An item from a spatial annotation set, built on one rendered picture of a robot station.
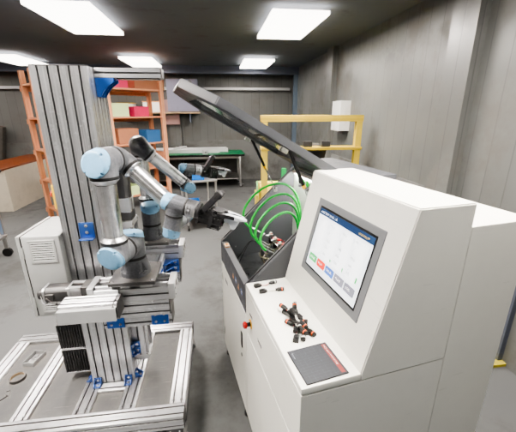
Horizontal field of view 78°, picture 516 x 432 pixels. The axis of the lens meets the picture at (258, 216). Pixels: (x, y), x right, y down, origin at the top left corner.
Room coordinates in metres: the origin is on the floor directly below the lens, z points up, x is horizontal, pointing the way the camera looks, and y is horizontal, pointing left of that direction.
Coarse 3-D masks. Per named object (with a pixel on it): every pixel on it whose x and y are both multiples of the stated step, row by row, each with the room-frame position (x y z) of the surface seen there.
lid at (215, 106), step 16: (192, 96) 1.58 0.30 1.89; (208, 96) 1.43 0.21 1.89; (208, 112) 2.06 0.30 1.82; (224, 112) 1.69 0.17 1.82; (240, 112) 1.44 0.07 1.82; (240, 128) 2.02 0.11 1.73; (256, 128) 1.46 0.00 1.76; (272, 144) 1.92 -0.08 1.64; (288, 144) 1.51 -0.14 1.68; (288, 160) 2.20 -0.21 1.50; (304, 160) 1.61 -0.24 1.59; (320, 160) 1.56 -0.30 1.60
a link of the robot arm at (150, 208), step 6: (144, 204) 1.96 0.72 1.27; (150, 204) 1.96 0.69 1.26; (156, 204) 1.96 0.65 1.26; (144, 210) 1.92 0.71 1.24; (150, 210) 1.92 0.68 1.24; (156, 210) 1.94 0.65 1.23; (144, 216) 1.92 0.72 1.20; (150, 216) 1.92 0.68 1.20; (156, 216) 1.94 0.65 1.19; (144, 222) 1.92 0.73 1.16; (150, 222) 1.91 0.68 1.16; (156, 222) 1.93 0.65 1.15
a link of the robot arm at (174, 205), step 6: (162, 198) 1.28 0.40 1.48; (168, 198) 1.27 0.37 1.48; (174, 198) 1.28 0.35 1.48; (180, 198) 1.28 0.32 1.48; (186, 198) 1.29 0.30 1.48; (162, 204) 1.27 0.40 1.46; (168, 204) 1.26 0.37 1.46; (174, 204) 1.26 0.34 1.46; (180, 204) 1.26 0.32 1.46; (168, 210) 1.27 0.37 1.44; (174, 210) 1.26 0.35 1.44; (180, 210) 1.26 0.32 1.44; (174, 216) 1.26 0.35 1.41; (180, 216) 1.28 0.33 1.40
